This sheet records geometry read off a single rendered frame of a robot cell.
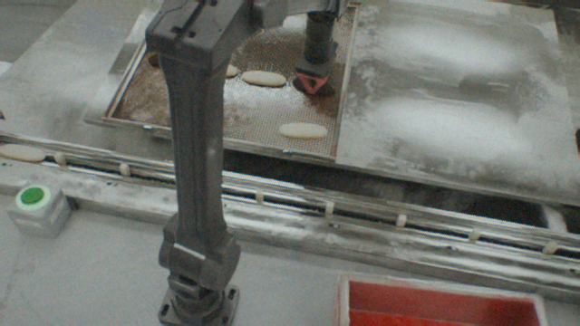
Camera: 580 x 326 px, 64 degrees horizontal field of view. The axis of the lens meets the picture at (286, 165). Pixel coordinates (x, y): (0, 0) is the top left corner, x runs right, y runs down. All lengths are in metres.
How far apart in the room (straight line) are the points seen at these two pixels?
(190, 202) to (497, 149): 0.69
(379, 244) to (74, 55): 0.95
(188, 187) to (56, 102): 0.72
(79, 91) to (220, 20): 0.83
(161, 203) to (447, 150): 0.59
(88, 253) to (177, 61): 0.53
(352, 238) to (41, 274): 0.56
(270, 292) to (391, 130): 0.43
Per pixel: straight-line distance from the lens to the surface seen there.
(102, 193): 0.96
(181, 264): 0.71
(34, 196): 0.94
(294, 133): 0.97
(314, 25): 0.92
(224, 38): 0.47
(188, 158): 0.55
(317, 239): 0.86
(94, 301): 0.88
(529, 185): 1.05
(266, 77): 1.07
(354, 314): 0.84
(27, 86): 1.34
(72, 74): 1.34
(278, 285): 0.85
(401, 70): 1.15
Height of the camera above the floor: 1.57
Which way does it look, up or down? 47 degrees down
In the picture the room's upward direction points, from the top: 5 degrees clockwise
